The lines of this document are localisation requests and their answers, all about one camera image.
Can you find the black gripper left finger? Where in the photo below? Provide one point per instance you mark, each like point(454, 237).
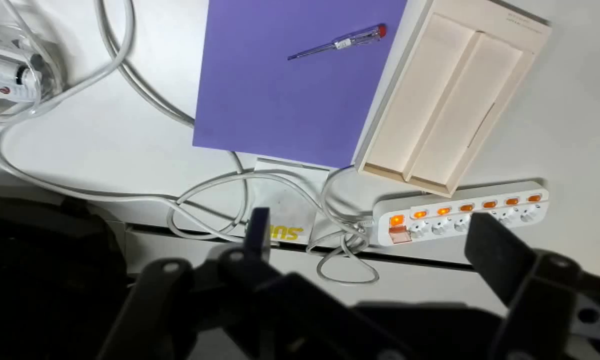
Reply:
point(259, 233)

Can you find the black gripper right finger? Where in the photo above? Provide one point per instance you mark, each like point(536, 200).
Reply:
point(497, 254)

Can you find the silver pen tester red cap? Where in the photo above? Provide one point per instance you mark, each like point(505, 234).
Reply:
point(355, 39)

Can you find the beige wooden two-compartment box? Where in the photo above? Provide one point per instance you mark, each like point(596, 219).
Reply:
point(456, 75)

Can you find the white label yellow lettering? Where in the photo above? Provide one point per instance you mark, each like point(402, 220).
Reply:
point(291, 214)

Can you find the white power strip orange switches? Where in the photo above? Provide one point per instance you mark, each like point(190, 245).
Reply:
point(427, 217)

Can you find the purple paper sheet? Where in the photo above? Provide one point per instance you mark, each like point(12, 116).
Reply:
point(254, 98)

